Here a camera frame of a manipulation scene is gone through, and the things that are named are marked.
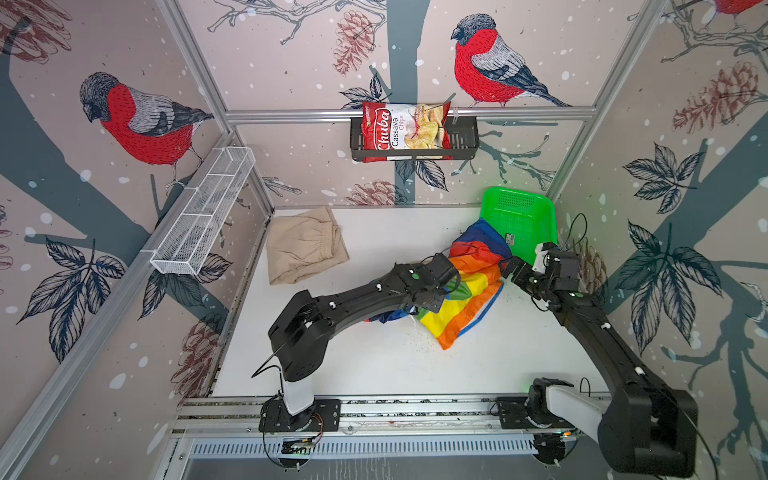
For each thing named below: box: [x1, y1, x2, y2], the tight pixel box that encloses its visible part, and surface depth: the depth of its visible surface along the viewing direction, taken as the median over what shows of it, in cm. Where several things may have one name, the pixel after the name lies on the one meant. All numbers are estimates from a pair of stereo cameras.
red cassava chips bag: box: [361, 101, 453, 163], surface depth 90 cm
